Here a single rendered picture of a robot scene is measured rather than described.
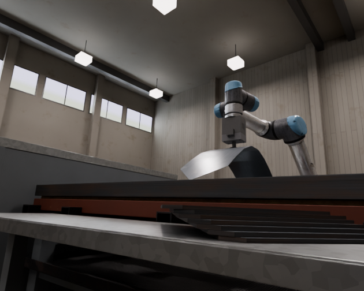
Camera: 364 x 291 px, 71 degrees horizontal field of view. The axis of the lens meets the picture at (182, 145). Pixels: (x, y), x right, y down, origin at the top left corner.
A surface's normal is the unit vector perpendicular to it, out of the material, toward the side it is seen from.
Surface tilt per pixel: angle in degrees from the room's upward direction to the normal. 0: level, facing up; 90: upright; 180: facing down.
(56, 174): 90
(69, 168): 90
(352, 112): 90
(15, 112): 90
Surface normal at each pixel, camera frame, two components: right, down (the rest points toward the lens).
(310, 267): -0.57, -0.22
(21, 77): 0.75, -0.13
